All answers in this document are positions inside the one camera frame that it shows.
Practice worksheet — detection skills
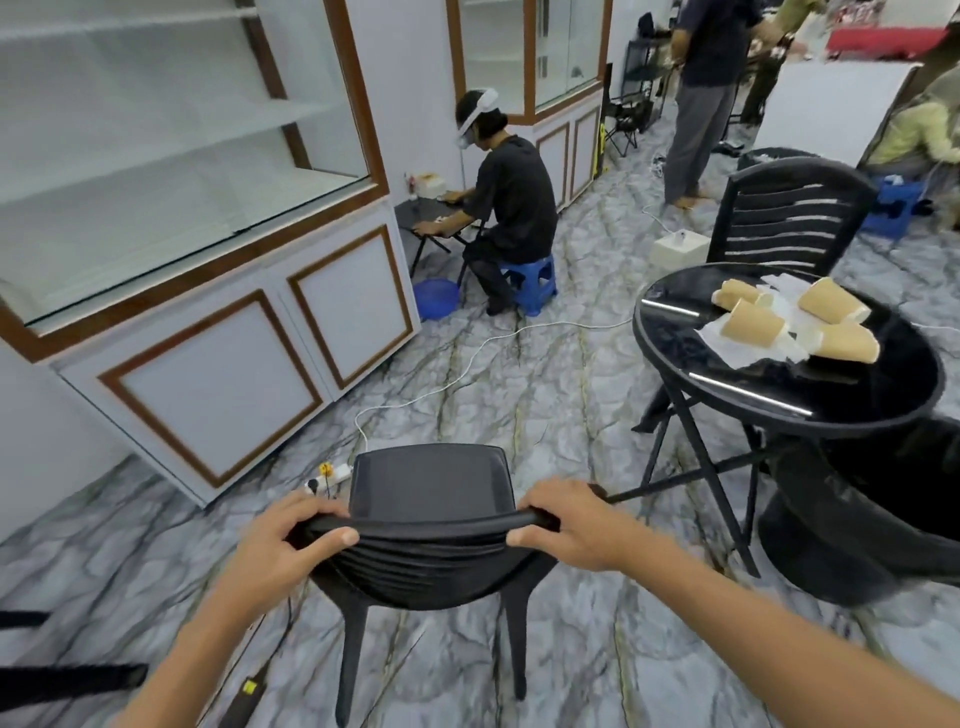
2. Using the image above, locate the person's right hand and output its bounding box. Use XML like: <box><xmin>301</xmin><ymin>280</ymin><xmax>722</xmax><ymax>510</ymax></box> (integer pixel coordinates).
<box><xmin>506</xmin><ymin>478</ymin><xmax>650</xmax><ymax>575</ymax></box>

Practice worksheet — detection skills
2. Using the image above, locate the person's left hand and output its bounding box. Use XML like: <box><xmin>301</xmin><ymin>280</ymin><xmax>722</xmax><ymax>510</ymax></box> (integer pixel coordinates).
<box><xmin>224</xmin><ymin>491</ymin><xmax>361</xmax><ymax>624</ymax></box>

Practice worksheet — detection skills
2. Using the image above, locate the black plastic chair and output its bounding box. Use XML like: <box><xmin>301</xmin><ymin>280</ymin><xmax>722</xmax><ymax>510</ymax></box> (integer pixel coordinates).
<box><xmin>633</xmin><ymin>155</ymin><xmax>879</xmax><ymax>435</ymax></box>
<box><xmin>288</xmin><ymin>443</ymin><xmax>564</xmax><ymax>727</ymax></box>

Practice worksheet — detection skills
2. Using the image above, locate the person's right forearm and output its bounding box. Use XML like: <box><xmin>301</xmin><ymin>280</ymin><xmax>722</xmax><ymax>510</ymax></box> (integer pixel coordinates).
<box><xmin>628</xmin><ymin>524</ymin><xmax>960</xmax><ymax>728</ymax></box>

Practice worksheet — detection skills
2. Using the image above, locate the person's left forearm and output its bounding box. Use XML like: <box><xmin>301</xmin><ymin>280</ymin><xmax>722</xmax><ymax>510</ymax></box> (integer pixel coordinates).
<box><xmin>112</xmin><ymin>592</ymin><xmax>264</xmax><ymax>728</ymax></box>

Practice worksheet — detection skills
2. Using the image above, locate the black folding camp chair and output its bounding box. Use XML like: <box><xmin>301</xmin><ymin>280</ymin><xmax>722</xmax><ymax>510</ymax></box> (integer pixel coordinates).
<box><xmin>599</xmin><ymin>63</ymin><xmax>654</xmax><ymax>159</ymax></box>

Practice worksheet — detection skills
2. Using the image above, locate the white power strip yellow plug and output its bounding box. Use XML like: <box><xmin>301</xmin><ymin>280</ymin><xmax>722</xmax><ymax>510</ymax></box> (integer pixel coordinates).
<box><xmin>303</xmin><ymin>461</ymin><xmax>354</xmax><ymax>496</ymax></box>

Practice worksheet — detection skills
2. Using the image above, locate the white brown-trimmed display cabinet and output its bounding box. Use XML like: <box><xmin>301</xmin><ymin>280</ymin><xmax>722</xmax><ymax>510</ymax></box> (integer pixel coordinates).
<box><xmin>446</xmin><ymin>0</ymin><xmax>615</xmax><ymax>215</ymax></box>
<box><xmin>0</xmin><ymin>0</ymin><xmax>421</xmax><ymax>511</ymax></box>

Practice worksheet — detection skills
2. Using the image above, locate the blue plastic stool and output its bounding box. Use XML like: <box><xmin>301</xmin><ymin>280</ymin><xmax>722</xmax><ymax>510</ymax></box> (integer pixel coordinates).
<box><xmin>498</xmin><ymin>254</ymin><xmax>558</xmax><ymax>318</ymax></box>
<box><xmin>858</xmin><ymin>173</ymin><xmax>928</xmax><ymax>241</ymax></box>

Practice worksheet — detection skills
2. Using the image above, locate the blue plastic basin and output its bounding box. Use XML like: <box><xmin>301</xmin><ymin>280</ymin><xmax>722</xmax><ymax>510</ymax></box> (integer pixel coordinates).
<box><xmin>412</xmin><ymin>278</ymin><xmax>461</xmax><ymax>322</ymax></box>

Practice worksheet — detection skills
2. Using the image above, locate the white foam box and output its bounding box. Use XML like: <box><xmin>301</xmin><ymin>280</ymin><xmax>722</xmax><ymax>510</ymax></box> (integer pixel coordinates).
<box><xmin>648</xmin><ymin>228</ymin><xmax>712</xmax><ymax>273</ymax></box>

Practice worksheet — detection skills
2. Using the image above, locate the round black glass table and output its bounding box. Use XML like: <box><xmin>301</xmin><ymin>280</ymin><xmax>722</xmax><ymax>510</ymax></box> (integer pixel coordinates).
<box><xmin>605</xmin><ymin>262</ymin><xmax>946</xmax><ymax>579</ymax></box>

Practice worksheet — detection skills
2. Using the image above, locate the small black folding table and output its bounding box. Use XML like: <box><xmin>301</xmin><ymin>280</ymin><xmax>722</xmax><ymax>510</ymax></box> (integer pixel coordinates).
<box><xmin>393</xmin><ymin>196</ymin><xmax>481</xmax><ymax>279</ymax></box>

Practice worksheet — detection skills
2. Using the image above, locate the black metal shelf rack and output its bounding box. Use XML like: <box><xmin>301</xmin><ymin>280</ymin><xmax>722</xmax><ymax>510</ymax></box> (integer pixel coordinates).
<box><xmin>622</xmin><ymin>11</ymin><xmax>676</xmax><ymax>99</ymax></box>

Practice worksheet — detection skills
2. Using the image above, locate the white service counter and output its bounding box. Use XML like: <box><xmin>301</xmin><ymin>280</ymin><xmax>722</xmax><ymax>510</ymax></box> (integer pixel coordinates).
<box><xmin>753</xmin><ymin>61</ymin><xmax>924</xmax><ymax>170</ymax></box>

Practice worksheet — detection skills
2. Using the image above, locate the red coffee machine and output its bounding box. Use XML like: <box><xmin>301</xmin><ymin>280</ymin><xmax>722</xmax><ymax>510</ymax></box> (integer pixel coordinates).
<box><xmin>824</xmin><ymin>26</ymin><xmax>946</xmax><ymax>61</ymax></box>

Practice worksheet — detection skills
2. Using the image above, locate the black floor cable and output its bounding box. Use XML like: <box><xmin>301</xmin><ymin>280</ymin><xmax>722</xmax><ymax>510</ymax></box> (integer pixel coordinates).
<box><xmin>198</xmin><ymin>592</ymin><xmax>301</xmax><ymax>728</ymax></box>

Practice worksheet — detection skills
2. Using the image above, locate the white floor cable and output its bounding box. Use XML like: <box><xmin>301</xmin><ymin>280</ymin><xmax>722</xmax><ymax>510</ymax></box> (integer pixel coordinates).
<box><xmin>352</xmin><ymin>314</ymin><xmax>635</xmax><ymax>451</ymax></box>

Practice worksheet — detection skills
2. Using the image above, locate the black metal frame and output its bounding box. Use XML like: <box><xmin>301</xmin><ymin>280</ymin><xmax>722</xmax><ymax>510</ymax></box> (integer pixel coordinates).
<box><xmin>0</xmin><ymin>611</ymin><xmax>150</xmax><ymax>714</ymax></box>

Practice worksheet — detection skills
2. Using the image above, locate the white head-mounted camera rig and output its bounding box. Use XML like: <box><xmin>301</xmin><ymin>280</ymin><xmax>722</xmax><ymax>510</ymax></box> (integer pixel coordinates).
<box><xmin>455</xmin><ymin>88</ymin><xmax>500</xmax><ymax>148</ymax></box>

